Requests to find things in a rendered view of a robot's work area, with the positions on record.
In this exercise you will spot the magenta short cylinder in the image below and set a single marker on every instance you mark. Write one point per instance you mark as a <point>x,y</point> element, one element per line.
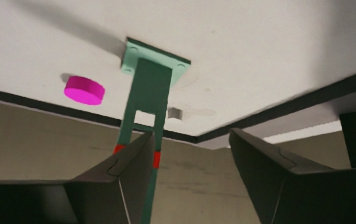
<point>84,90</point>

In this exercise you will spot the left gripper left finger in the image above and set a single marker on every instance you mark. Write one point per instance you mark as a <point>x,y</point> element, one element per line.
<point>115,196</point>

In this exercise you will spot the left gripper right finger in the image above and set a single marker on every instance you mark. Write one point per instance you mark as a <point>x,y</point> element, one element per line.
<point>286,188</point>

